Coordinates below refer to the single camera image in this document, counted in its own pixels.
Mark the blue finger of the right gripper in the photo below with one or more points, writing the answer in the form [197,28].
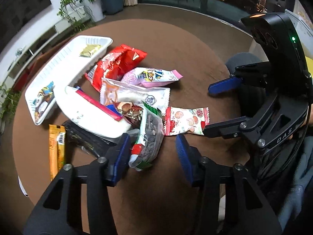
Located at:
[224,85]

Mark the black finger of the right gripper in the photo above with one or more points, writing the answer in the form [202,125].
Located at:
[226,129]

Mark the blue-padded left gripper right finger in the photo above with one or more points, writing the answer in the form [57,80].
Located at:
[229,201]

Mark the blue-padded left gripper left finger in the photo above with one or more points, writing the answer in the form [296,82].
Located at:
[59,209]

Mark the sunflower seed clear packet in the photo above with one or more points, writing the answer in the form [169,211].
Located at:
[148,143]

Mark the strawberry cookie small packet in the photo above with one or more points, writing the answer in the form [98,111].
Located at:
[181,121]

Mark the white red-striped snack bag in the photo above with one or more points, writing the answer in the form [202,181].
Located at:
[89,114]

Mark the pink minion snack packet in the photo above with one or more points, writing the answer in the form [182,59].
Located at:
[150,77]

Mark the panda snack bag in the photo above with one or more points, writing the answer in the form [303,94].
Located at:
[42,101]

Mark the gold yellow snack packet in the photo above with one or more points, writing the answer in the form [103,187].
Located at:
[89,50]

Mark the dark red chocolate packet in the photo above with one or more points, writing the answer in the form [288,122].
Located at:
[130,112]

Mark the black snack packet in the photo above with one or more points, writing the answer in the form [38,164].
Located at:
[97,146]

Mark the orange snack bar wrapper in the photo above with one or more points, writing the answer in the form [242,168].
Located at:
[57,135]

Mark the white orange-print snack packet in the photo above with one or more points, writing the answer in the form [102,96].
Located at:
[116,91]

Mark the white round robot bin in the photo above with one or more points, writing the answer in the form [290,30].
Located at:
[22,188]

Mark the red snack bag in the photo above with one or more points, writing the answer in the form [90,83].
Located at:
[114,65]

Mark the white plastic tray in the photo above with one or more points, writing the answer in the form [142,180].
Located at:
[65,68]

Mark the red storage box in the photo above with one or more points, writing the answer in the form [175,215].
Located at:
[21,81]

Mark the white tv console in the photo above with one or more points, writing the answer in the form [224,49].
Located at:
[28,43]

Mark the plant in white pot right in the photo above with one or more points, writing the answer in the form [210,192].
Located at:
[80,14]

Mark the wall-mounted black television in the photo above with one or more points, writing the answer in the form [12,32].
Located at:
[17,13]

